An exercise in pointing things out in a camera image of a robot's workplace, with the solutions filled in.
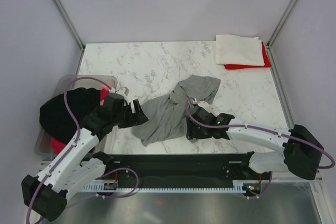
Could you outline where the right aluminium frame post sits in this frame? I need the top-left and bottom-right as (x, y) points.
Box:
(266, 0), (299, 48)

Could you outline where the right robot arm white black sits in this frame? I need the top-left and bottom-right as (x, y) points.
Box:
(186, 105), (323, 180)

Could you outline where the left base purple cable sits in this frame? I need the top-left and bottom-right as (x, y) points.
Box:
(96, 167), (140, 200)

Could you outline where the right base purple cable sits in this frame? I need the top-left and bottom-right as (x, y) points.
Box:
(243, 173), (276, 200)

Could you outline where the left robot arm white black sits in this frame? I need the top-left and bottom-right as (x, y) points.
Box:
(22, 93), (149, 223)

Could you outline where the aluminium frame post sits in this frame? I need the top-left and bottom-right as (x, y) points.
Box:
(51, 0), (85, 52)
(266, 0), (299, 48)

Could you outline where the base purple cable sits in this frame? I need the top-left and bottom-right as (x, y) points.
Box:
(243, 173), (276, 200)
(96, 167), (140, 200)

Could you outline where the grey t shirt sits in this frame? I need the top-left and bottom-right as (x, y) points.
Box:
(132, 75), (221, 146)

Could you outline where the magenta t shirt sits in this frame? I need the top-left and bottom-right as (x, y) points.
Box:
(49, 87), (110, 154)

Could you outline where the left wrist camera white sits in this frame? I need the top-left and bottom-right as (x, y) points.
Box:
(109, 87), (129, 103)

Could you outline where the left aluminium frame post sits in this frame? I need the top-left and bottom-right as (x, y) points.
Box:
(51, 0), (85, 52)

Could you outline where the white folded t shirt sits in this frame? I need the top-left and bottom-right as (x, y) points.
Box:
(214, 34), (263, 66)

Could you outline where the black t shirt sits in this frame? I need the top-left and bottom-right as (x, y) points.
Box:
(38, 87), (106, 146)

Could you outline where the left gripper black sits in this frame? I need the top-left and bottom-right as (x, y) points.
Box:
(112, 100), (148, 129)

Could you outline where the clear plastic bin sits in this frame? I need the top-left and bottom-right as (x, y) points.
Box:
(35, 74), (118, 159)

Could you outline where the white slotted cable duct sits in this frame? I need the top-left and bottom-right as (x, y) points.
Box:
(80, 181), (246, 194)

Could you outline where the red folded t shirt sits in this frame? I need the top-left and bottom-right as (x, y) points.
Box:
(224, 42), (271, 70)

